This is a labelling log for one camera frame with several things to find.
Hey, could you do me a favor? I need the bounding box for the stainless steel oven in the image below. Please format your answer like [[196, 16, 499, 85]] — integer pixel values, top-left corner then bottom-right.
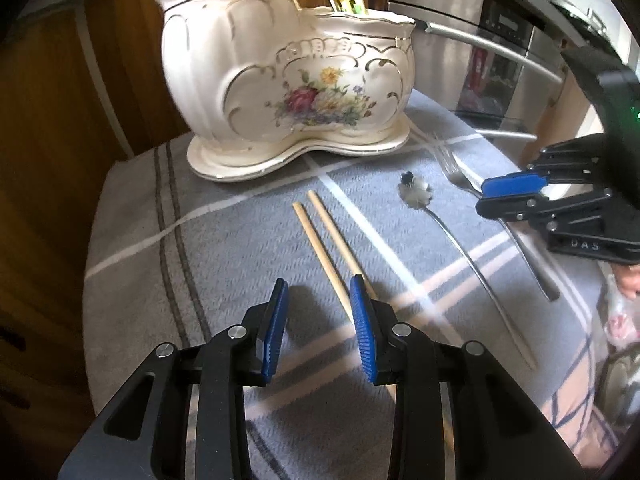
[[387, 0, 572, 143]]

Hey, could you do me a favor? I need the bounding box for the flower-bowl steel spoon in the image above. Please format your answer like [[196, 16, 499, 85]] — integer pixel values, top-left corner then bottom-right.
[[397, 171, 537, 370]]

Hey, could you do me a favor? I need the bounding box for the light bamboo chopstick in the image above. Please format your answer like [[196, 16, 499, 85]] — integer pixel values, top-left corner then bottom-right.
[[306, 188, 396, 401], [292, 202, 352, 320]]

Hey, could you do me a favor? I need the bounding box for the oven handle bar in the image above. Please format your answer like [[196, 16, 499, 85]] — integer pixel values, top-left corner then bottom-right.
[[421, 21, 563, 84]]

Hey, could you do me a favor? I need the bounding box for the person's right hand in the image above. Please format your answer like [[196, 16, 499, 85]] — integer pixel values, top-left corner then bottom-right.
[[611, 263, 640, 300]]

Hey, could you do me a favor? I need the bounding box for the cream floral ceramic utensil holder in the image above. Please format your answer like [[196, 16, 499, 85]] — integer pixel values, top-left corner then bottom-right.
[[155, 0, 416, 182]]

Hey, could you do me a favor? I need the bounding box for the grey plaid tablecloth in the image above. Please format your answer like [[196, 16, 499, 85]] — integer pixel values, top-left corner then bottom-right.
[[82, 93, 618, 479]]

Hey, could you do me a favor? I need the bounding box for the gas stove grate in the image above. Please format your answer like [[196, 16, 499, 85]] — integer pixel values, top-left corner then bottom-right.
[[546, 0, 610, 44]]

